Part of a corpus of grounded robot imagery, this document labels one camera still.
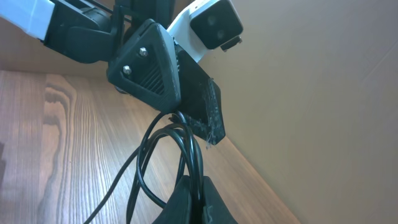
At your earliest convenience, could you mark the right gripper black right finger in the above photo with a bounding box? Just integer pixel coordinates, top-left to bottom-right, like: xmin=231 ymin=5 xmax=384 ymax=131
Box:
xmin=202 ymin=176 xmax=238 ymax=224

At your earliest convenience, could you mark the black thin cable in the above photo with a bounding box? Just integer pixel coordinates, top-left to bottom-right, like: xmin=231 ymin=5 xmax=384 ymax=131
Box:
xmin=83 ymin=124 xmax=175 ymax=224

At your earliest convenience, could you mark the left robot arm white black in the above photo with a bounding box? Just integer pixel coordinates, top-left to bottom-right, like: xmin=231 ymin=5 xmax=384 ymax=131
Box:
xmin=1 ymin=1 xmax=226 ymax=145

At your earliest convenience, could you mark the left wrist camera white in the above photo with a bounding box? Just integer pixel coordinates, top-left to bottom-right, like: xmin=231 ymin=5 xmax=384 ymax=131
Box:
xmin=167 ymin=0 xmax=243 ymax=62

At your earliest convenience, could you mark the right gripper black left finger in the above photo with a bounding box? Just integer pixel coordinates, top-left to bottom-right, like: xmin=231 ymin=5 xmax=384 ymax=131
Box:
xmin=152 ymin=175 xmax=192 ymax=224

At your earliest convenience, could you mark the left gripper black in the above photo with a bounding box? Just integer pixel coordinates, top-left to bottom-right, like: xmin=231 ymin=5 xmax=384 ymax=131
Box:
xmin=106 ymin=19 xmax=226 ymax=145

